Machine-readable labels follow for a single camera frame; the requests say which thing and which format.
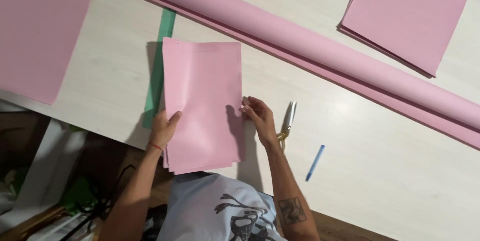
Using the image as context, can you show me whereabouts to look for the person's right hand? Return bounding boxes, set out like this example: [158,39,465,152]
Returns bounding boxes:
[239,96,278,148]

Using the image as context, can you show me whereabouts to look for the person's left hand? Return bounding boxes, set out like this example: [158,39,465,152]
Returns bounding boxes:
[149,110,183,151]

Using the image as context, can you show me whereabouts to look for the green plastic ruler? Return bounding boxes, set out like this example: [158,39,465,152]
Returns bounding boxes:
[142,7,177,130]

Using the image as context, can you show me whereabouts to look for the blue marker pen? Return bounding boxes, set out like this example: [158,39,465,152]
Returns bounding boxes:
[305,144,326,182]

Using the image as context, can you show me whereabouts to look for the pink paper roll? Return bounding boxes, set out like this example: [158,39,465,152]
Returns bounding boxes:
[109,0,480,150]

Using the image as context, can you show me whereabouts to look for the light blue printed t-shirt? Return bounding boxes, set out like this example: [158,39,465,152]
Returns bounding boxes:
[156,172,287,241]

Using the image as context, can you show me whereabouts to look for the clutter heap under table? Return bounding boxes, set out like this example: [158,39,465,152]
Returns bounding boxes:
[0,100,151,241]

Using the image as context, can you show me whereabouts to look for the large pink paper sheet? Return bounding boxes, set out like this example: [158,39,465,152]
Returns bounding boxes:
[0,0,97,106]

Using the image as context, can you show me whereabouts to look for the pink square paper stack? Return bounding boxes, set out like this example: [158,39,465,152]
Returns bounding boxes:
[338,0,477,78]

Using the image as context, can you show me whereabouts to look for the gold handled scissors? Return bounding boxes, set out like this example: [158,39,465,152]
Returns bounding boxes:
[276,101,298,153]

